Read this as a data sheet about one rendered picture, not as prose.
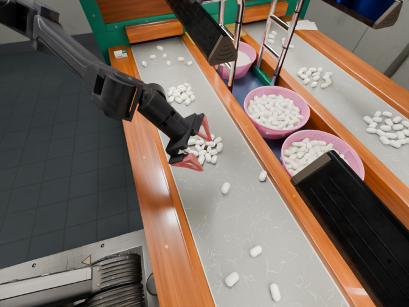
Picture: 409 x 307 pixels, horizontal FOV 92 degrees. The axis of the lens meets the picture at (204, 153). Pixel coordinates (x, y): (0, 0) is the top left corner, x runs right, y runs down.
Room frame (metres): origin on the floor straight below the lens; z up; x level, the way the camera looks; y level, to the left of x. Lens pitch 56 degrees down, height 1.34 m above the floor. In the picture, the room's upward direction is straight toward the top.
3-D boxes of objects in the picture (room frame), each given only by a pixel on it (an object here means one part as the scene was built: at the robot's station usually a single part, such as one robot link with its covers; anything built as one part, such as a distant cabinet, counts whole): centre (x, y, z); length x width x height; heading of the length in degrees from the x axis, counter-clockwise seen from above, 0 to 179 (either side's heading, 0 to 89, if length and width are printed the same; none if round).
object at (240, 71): (1.04, -0.14, 0.72); 0.27 x 0.27 x 0.10
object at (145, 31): (1.17, 0.27, 0.83); 0.30 x 0.06 x 0.07; 111
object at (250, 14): (1.41, -0.36, 0.83); 0.30 x 0.06 x 0.07; 111
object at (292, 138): (0.36, -0.40, 0.72); 0.27 x 0.27 x 0.10
